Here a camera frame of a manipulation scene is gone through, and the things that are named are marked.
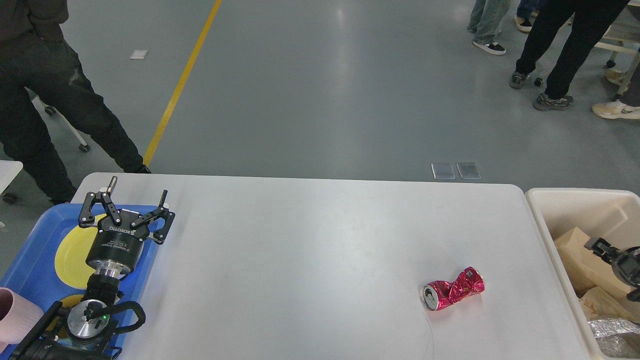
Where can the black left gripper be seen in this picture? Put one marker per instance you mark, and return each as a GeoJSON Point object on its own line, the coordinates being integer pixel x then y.
{"type": "Point", "coordinates": [119, 235]}

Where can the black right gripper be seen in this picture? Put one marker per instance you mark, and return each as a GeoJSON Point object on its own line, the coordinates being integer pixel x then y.
{"type": "Point", "coordinates": [625, 263]}

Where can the brown paper bag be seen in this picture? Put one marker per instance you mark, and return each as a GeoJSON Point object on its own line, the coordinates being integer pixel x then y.
{"type": "Point", "coordinates": [601, 294]}

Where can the yellow plate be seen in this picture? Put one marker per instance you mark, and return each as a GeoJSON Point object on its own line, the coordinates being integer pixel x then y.
{"type": "Point", "coordinates": [70, 258]}

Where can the foil tray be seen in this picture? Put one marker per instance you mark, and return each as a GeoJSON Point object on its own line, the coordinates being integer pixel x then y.
{"type": "Point", "coordinates": [617, 337]}

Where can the pink ribbed mug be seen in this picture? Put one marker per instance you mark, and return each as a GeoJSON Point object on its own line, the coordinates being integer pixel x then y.
{"type": "Point", "coordinates": [17, 317]}

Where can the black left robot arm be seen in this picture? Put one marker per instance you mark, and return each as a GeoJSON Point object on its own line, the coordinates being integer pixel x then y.
{"type": "Point", "coordinates": [95, 327]}

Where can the beige plastic bin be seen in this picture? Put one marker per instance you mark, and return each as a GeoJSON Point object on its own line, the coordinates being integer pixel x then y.
{"type": "Point", "coordinates": [613, 215]}

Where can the white side table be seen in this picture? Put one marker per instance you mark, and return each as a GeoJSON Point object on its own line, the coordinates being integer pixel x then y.
{"type": "Point", "coordinates": [8, 171]}

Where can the person in beige sneakers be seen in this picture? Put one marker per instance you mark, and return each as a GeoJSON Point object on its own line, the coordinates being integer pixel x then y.
{"type": "Point", "coordinates": [626, 107]}

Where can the floor outlet plate right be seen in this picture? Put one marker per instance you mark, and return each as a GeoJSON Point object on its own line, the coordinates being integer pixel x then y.
{"type": "Point", "coordinates": [468, 170]}

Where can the floor outlet plate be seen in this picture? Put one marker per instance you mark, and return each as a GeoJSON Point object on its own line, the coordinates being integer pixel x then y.
{"type": "Point", "coordinates": [443, 171]}
{"type": "Point", "coordinates": [468, 170]}

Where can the crushed red can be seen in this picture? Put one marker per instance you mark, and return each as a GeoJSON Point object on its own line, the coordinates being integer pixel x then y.
{"type": "Point", "coordinates": [439, 294]}

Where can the floor outlet plate left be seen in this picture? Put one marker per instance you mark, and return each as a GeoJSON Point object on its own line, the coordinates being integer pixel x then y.
{"type": "Point", "coordinates": [443, 171]}

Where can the person in black trousers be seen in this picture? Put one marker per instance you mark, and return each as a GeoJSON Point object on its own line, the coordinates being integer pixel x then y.
{"type": "Point", "coordinates": [591, 20]}

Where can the person in blue jeans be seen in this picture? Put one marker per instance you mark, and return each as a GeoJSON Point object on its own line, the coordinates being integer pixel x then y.
{"type": "Point", "coordinates": [485, 20]}

